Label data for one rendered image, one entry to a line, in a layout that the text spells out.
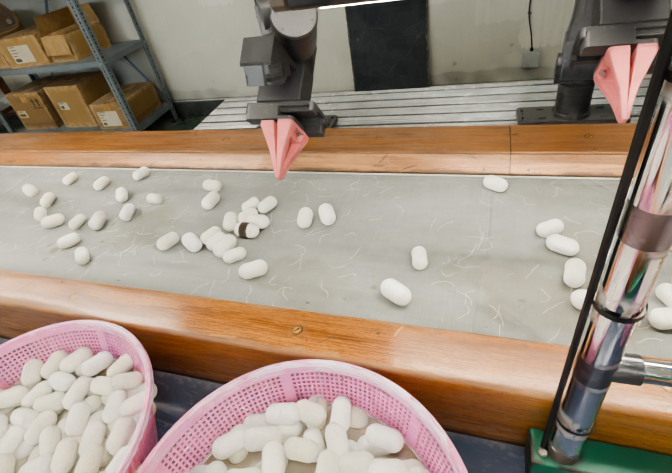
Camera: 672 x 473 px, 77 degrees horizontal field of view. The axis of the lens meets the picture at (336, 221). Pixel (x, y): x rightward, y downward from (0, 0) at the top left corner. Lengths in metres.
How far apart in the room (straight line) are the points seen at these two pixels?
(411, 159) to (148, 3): 2.64
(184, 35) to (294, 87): 2.50
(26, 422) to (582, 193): 0.69
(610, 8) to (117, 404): 0.67
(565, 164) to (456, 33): 1.94
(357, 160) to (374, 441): 0.44
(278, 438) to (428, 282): 0.23
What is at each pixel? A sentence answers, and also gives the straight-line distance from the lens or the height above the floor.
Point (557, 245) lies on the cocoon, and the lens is 0.53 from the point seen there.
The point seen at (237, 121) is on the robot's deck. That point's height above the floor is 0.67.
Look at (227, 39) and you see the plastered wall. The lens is 2.93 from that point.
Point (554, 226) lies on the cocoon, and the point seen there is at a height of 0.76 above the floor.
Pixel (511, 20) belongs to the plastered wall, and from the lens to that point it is 2.56.
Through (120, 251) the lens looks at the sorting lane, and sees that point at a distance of 0.70.
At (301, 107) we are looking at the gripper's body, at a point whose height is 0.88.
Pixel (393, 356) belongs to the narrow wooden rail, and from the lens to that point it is 0.41.
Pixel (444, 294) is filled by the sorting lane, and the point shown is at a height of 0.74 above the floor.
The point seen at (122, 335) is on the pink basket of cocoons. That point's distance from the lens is 0.53.
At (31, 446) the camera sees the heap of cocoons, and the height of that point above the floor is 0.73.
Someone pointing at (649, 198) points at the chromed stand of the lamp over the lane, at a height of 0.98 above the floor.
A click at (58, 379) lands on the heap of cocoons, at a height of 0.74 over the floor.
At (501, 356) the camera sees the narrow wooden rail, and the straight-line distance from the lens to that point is 0.41.
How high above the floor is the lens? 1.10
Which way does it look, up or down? 38 degrees down
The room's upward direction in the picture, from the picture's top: 12 degrees counter-clockwise
